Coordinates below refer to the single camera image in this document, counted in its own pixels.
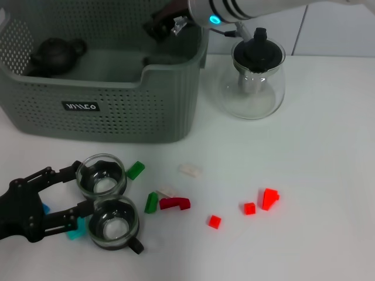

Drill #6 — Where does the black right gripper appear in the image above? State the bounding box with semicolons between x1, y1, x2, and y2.
142;0;193;42

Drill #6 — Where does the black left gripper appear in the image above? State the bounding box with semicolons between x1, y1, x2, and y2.
0;159;97;243

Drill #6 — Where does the teal brick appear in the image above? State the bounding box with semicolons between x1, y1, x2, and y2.
66;218;86;241

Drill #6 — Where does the red sloped brick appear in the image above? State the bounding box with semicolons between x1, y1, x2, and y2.
257;188;281;211

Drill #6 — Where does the grey-green perforated storage bin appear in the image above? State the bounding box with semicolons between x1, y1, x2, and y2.
0;0;212;144

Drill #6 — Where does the green building brick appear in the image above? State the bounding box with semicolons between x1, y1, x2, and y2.
144;191;159;214
125;160;146;181

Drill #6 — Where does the dark red curved brick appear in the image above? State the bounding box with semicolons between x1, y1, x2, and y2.
159;197;191;211

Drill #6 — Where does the dark clay teapot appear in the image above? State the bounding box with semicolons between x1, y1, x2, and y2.
29;37;88;77

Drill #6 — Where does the glass teapot with black lid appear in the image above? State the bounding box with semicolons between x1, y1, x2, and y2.
218;28;287;120

